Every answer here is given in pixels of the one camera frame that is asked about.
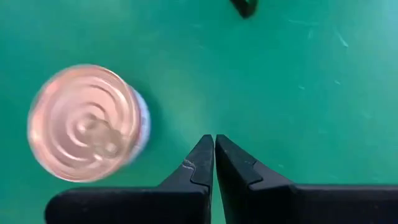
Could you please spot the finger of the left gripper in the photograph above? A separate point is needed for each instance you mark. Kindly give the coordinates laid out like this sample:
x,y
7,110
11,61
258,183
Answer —
x,y
246,7

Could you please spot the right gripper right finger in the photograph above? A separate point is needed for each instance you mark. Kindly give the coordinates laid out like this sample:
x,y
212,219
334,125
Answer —
x,y
280,205

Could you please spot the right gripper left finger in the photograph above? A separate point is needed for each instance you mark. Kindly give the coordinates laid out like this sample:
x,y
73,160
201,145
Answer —
x,y
155,205

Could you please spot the silver-lid seafood can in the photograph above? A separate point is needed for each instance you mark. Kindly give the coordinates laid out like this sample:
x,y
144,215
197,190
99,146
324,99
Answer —
x,y
84,124

